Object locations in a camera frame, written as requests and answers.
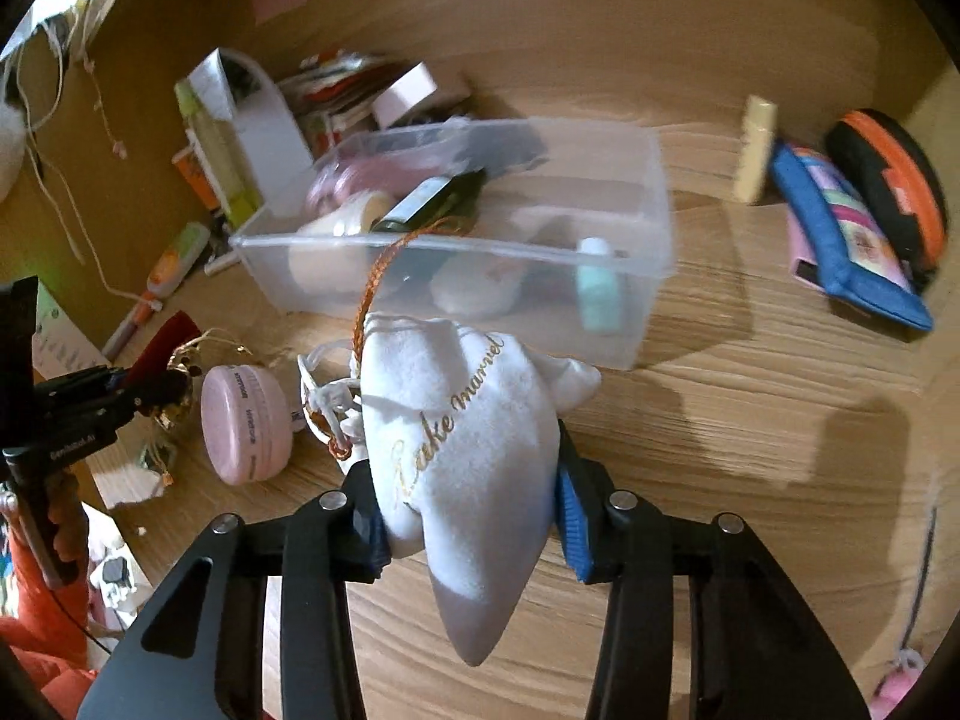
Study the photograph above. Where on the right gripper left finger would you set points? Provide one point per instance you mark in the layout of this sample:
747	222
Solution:
196	649

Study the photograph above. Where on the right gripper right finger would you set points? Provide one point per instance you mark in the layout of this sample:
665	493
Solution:
758	651

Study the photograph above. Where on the gold organza bag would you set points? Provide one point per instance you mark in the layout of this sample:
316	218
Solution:
175	392

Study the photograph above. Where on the round pink case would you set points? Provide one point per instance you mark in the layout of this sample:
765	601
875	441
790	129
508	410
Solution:
246	423

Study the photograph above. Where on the white drawstring pouch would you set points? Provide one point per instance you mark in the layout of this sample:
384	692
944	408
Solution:
461	429

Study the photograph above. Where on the mint green tube bottle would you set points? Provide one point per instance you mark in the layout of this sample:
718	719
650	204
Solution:
599	293

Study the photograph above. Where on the pink cable bundle bag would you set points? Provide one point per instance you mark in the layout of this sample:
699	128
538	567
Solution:
338	182

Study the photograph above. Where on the left hand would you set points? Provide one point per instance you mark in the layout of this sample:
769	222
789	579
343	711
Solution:
50	622

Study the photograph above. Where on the orange green tube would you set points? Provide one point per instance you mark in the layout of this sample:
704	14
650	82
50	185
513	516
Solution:
177	260

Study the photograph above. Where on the small lip balm tube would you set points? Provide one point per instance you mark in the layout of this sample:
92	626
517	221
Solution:
221	263

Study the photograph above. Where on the white fluffy pompom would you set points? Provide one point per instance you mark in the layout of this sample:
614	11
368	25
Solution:
12	147

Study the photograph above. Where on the orange book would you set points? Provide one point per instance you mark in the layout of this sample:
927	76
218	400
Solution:
188	165

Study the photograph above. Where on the yellow green book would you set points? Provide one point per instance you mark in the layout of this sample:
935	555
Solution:
219	158

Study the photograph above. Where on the white magazine file holder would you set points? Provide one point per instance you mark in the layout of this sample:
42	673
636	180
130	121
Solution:
254	115

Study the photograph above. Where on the blue patchwork pouch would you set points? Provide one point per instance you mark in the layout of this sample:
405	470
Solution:
854	259

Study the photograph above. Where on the stack of books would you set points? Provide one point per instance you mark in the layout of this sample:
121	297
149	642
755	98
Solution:
333	100

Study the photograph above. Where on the clear plastic storage bin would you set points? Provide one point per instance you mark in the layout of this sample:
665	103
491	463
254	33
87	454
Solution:
550	183

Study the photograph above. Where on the small white pink box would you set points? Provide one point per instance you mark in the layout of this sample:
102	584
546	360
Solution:
409	93

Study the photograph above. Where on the cream lotion bottle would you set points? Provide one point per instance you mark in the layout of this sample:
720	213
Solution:
759	130

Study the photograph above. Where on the black orange zip case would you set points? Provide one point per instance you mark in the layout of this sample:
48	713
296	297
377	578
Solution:
897	182

